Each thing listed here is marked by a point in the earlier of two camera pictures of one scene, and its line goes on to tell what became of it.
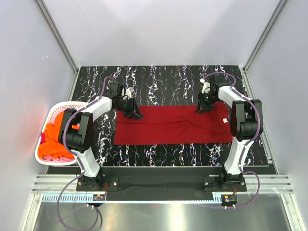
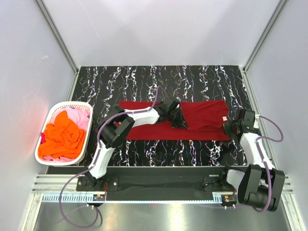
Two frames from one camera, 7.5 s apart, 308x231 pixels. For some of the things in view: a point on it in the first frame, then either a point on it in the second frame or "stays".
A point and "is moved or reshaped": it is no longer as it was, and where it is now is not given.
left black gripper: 135,114 to 180,123
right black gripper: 201,107 to 226,126
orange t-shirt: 51,147 stays
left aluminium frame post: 57,34 stays
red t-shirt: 173,124 is moved or reshaped
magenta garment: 43,139 stays
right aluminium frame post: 264,35 stays
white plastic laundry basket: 55,105 stays
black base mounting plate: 212,179 stays
